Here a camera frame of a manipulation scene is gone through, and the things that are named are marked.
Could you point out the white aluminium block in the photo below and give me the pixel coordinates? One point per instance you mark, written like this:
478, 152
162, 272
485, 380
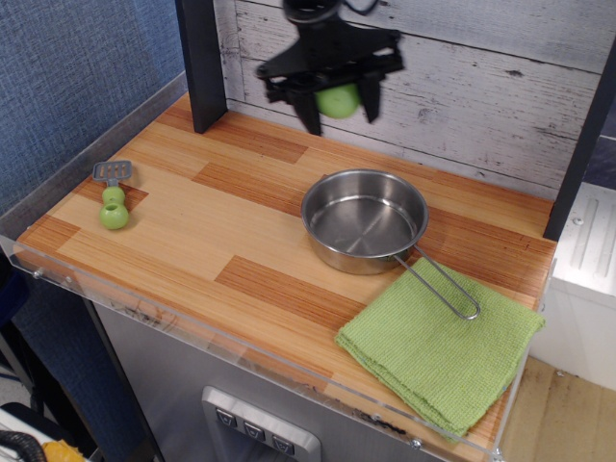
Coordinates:
578, 302

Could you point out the clear acrylic table guard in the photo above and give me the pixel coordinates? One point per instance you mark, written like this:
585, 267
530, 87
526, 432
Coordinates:
215, 248

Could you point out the metal pan with wire handle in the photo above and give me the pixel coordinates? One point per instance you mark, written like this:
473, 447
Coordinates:
366, 222

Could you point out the black vertical post left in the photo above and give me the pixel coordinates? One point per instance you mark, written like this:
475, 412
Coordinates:
201, 52

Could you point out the silver control panel with buttons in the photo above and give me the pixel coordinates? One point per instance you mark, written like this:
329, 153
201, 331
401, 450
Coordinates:
243, 432

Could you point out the green folded cloth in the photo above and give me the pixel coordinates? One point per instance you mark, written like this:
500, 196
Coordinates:
446, 345

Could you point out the black vertical post right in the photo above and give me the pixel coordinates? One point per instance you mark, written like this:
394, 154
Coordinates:
587, 140

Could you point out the green toy apple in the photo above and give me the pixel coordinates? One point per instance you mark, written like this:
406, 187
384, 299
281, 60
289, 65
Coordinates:
338, 102

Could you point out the black vertical post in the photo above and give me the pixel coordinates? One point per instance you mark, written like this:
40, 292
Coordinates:
201, 52
587, 140

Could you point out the stainless steel cabinet front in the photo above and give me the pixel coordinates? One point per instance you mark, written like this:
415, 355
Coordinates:
168, 375

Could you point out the toy spatula with green handle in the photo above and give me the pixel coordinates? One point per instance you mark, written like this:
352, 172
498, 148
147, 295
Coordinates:
114, 214

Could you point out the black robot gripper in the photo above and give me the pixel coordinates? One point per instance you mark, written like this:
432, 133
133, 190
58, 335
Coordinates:
327, 53

